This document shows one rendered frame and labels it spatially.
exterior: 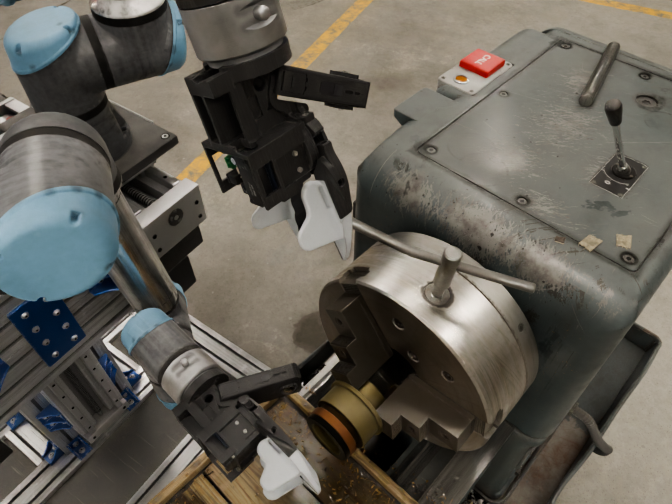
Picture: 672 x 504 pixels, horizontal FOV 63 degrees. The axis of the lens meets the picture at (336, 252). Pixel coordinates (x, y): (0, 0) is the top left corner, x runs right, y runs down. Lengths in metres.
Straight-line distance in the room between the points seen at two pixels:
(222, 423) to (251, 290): 1.54
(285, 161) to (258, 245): 1.94
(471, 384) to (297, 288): 1.59
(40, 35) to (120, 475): 1.22
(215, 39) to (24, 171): 0.26
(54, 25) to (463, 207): 0.66
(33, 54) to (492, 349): 0.77
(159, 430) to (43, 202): 1.29
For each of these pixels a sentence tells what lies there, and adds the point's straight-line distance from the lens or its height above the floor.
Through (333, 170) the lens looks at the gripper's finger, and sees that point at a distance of 0.48.
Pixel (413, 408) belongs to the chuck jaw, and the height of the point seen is 1.11.
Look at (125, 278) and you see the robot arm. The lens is 0.86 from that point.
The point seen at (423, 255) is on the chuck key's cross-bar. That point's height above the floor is 1.31.
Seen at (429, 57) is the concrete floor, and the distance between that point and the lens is 3.62.
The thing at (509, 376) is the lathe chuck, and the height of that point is 1.16.
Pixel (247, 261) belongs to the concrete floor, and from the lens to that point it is 2.34.
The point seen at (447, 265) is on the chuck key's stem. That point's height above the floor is 1.31.
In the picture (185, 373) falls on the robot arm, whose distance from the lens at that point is 0.77.
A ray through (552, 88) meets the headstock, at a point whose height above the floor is 1.26.
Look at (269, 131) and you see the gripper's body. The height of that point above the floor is 1.51.
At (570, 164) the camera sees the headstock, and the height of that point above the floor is 1.25.
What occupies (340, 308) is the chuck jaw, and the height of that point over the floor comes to 1.19.
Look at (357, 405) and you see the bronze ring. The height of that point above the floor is 1.12.
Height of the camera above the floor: 1.79
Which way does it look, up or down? 50 degrees down
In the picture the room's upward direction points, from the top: straight up
